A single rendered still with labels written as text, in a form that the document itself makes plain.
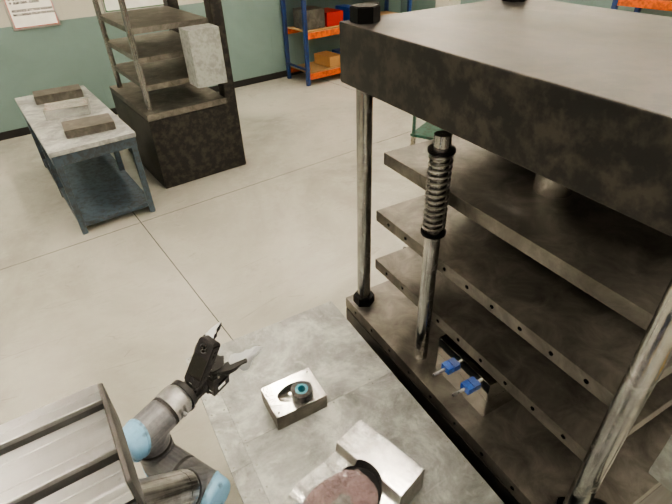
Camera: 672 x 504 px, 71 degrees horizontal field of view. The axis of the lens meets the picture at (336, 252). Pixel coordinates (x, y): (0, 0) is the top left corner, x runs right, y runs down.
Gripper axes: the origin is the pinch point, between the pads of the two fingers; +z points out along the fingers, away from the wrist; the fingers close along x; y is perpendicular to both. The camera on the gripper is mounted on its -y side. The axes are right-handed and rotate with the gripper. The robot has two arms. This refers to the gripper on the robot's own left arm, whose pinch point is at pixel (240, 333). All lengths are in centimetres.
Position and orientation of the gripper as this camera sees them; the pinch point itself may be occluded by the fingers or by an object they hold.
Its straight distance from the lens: 121.9
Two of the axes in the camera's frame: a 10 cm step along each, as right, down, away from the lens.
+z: 5.2, -5.1, 6.9
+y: -0.9, 7.7, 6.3
